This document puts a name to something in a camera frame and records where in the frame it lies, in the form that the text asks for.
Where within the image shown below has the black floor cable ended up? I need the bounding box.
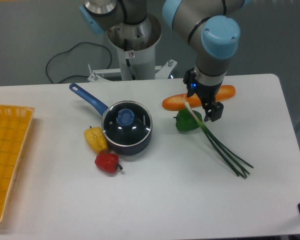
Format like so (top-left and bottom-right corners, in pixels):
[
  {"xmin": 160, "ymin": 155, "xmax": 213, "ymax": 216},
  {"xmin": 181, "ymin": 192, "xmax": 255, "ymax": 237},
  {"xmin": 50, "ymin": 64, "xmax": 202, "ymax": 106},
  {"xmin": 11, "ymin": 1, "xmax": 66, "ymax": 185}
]
[{"xmin": 45, "ymin": 41, "xmax": 113, "ymax": 84}]

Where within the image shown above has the yellow bell pepper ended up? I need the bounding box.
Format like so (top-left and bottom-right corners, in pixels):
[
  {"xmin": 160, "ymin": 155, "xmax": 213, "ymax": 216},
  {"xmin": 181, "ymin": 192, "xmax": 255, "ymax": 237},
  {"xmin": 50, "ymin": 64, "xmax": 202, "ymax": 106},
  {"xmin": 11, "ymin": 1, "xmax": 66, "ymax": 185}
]
[{"xmin": 83, "ymin": 126, "xmax": 109, "ymax": 155}]

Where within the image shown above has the green bell pepper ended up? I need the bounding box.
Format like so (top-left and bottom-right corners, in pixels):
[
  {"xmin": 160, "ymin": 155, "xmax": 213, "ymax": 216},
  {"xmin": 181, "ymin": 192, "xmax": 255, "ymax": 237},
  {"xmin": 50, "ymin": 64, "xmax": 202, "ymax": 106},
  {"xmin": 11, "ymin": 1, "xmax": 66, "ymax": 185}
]
[{"xmin": 174, "ymin": 108, "xmax": 200, "ymax": 132}]

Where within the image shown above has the orange baguette bread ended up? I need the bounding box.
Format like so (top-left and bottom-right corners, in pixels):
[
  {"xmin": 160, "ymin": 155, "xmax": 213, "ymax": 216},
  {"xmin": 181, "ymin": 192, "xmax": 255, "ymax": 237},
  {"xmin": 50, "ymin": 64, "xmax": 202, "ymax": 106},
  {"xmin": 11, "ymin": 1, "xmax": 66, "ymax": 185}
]
[{"xmin": 161, "ymin": 85, "xmax": 236, "ymax": 111}]

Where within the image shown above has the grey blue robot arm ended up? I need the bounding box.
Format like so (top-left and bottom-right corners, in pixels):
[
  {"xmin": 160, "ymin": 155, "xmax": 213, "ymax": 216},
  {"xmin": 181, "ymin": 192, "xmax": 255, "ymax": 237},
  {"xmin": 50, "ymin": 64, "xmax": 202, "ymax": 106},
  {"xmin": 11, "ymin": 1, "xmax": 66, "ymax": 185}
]
[{"xmin": 79, "ymin": 0, "xmax": 247, "ymax": 122}]

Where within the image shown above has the blue saucepan with handle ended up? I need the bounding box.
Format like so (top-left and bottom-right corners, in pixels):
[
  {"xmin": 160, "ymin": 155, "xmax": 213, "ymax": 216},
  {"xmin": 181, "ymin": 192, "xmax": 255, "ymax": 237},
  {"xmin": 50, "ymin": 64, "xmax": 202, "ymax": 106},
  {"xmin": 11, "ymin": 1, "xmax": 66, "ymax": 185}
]
[{"xmin": 69, "ymin": 83, "xmax": 153, "ymax": 156}]

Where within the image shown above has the green spring onion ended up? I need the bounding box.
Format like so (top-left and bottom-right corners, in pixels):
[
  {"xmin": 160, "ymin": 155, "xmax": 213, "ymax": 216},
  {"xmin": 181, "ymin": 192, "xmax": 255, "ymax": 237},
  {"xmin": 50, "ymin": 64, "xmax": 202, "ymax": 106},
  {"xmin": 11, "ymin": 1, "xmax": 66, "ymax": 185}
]
[{"xmin": 182, "ymin": 98, "xmax": 254, "ymax": 179}]

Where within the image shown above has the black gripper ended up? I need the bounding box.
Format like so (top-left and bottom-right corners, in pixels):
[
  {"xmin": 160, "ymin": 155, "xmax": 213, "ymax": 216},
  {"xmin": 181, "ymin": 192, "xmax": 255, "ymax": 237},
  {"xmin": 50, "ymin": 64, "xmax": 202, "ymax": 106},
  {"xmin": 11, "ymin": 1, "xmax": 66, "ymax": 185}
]
[{"xmin": 183, "ymin": 68, "xmax": 224, "ymax": 122}]

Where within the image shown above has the red bell pepper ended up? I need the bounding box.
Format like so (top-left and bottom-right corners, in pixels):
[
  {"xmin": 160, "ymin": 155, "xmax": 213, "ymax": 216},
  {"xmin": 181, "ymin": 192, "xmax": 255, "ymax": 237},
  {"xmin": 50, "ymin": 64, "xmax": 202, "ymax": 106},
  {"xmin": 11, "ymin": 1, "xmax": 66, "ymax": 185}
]
[{"xmin": 94, "ymin": 153, "xmax": 123, "ymax": 174}]

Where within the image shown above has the glass lid blue knob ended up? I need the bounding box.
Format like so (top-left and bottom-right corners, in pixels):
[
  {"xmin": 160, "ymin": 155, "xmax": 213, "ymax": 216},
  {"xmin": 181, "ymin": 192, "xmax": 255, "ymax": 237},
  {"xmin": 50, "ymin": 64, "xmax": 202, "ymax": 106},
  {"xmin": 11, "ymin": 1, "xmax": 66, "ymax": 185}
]
[{"xmin": 101, "ymin": 100, "xmax": 153, "ymax": 147}]

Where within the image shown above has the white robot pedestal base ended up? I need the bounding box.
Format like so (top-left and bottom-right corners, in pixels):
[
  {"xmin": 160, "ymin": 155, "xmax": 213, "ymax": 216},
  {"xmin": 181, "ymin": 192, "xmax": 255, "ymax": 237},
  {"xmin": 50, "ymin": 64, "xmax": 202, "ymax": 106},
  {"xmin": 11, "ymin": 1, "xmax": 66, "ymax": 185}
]
[{"xmin": 86, "ymin": 13, "xmax": 178, "ymax": 83}]

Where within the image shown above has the yellow woven basket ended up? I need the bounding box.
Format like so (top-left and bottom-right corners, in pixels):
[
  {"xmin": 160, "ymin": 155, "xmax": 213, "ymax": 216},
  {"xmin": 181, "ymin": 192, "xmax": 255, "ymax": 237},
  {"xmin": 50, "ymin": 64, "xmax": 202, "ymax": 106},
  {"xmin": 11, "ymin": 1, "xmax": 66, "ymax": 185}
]
[{"xmin": 0, "ymin": 104, "xmax": 35, "ymax": 222}]

